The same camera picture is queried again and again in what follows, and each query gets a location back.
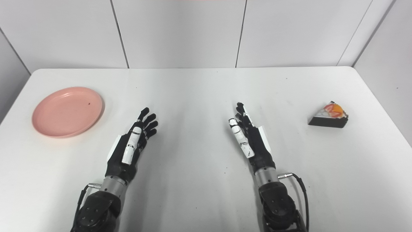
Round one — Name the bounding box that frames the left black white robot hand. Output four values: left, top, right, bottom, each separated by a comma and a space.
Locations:
105, 107, 159, 185

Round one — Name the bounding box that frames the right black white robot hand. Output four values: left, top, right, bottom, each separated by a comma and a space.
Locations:
229, 102, 276, 176

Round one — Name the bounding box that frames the pink round plate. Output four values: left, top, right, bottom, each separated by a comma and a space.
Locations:
32, 86, 104, 138

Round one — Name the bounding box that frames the chocolate cake slice with fruit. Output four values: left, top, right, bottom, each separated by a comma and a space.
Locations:
308, 101, 349, 129

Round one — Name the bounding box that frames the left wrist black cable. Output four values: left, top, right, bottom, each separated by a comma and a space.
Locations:
75, 183, 102, 224

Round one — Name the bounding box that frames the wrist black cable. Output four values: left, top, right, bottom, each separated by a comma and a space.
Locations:
75, 183, 102, 224
277, 173, 310, 232

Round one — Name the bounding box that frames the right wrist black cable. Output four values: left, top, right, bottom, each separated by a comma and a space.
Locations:
277, 173, 310, 232

